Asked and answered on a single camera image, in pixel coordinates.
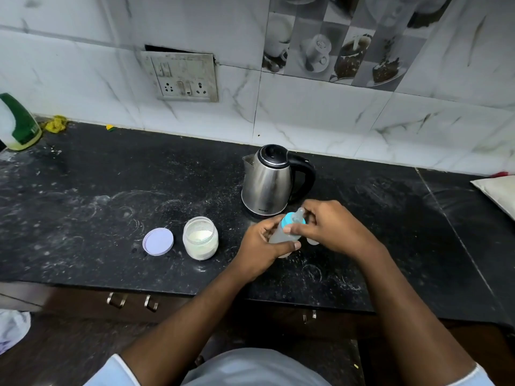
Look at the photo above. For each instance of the person's right forearm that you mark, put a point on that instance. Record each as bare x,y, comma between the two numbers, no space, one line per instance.
414,317

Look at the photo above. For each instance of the person's left forearm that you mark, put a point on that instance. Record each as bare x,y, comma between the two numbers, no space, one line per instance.
181,333

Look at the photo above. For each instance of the person's left hand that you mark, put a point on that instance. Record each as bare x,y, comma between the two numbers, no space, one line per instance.
255,249

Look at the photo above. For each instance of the white packet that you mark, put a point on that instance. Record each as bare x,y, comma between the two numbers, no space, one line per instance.
499,192

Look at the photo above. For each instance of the clear milk powder jar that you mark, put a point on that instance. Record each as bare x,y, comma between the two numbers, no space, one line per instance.
200,239

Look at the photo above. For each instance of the light blue sleeve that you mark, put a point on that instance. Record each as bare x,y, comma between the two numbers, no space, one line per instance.
474,377
112,373

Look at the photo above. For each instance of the white detergent bottle green label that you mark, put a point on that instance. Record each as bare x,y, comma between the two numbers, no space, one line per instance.
18,122

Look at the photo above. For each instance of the light blue right sleeve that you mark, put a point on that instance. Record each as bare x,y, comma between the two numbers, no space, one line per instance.
474,377

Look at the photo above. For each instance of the crumpled yellow rag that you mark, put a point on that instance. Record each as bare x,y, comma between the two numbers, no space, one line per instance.
55,124

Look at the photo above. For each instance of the grimy wall socket plate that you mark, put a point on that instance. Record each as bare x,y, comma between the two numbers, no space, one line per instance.
183,78

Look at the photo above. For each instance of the translucent dome bottle cap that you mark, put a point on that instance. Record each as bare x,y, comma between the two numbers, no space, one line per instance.
312,241

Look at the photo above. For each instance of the person's right hand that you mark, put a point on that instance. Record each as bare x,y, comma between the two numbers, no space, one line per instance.
338,229

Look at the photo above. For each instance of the clear plastic baby bottle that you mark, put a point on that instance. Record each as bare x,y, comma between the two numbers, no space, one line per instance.
281,237

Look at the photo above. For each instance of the light blue left sleeve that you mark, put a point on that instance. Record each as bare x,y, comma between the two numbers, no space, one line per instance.
112,373

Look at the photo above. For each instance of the lilac round jar lid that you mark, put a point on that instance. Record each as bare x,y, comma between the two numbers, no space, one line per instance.
158,242

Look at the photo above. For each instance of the light grey shirt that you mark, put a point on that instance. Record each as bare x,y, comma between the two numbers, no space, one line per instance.
257,369

